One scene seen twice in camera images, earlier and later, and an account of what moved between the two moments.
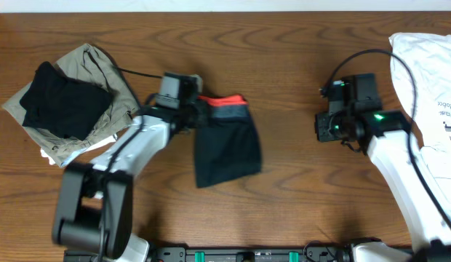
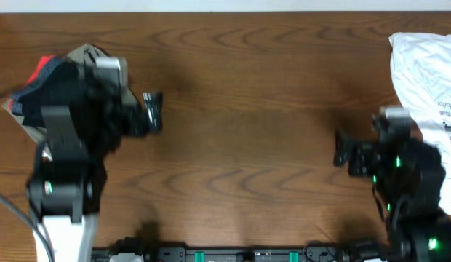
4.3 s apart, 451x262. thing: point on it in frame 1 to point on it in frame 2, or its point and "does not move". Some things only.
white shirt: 425,69 does not move
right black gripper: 324,126 to 356,159
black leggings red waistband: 227,145 to 52,83
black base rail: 278,254 does not move
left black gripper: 198,111 to 140,118
